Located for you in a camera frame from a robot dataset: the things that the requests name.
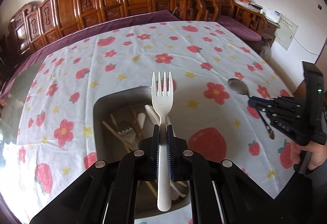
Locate dark brown chopstick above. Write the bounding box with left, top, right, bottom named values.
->
left=130, top=107, right=144, bottom=141

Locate metal spoon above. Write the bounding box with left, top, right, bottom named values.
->
left=227, top=77, right=275, bottom=140

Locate metal fork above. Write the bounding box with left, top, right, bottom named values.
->
left=118, top=128, right=139, bottom=150

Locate light bamboo chopstick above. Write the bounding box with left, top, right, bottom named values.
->
left=101, top=121, right=132, bottom=153
left=109, top=113, right=189, bottom=199

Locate white ceramic soup spoon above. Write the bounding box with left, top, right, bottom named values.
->
left=145, top=104, right=187, bottom=200

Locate cream plastic spoon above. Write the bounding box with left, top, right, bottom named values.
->
left=137, top=112, right=146, bottom=129

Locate cream plastic fork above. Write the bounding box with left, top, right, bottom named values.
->
left=151, top=72, right=174, bottom=212

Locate person's right hand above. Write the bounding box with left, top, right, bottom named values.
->
left=290, top=141, right=327, bottom=170

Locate grey metal rectangular tray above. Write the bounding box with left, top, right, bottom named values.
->
left=92, top=85, right=193, bottom=219

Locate purple armchair cushion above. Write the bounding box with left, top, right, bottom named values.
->
left=217, top=15, right=262, bottom=42

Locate wooden side table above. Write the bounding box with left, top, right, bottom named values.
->
left=232, top=3, right=279, bottom=46

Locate white router box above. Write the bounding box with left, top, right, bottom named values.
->
left=265, top=8, right=281, bottom=24

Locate strawberry flower tablecloth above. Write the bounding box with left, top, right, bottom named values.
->
left=1, top=21, right=293, bottom=223

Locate carved wooden long bench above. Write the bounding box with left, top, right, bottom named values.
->
left=7, top=0, right=174, bottom=56

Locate white paper wall chart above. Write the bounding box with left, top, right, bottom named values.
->
left=274, top=15, right=298, bottom=51

